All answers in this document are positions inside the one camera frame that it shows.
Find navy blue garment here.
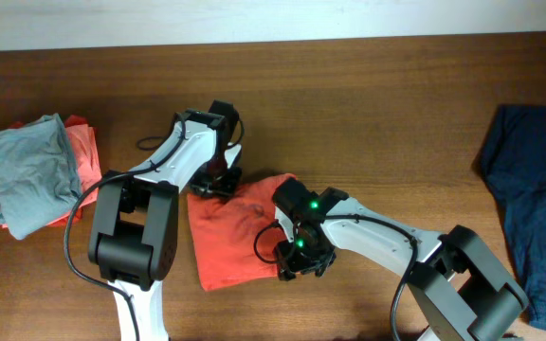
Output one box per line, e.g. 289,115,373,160
479,104,546,331

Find orange printed t-shirt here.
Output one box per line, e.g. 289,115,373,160
188,173,293,292

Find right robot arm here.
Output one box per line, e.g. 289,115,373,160
272,178,529,340

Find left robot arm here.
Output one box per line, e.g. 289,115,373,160
87,100,243,340

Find folded grey shirt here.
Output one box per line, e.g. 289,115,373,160
0,114,82,240

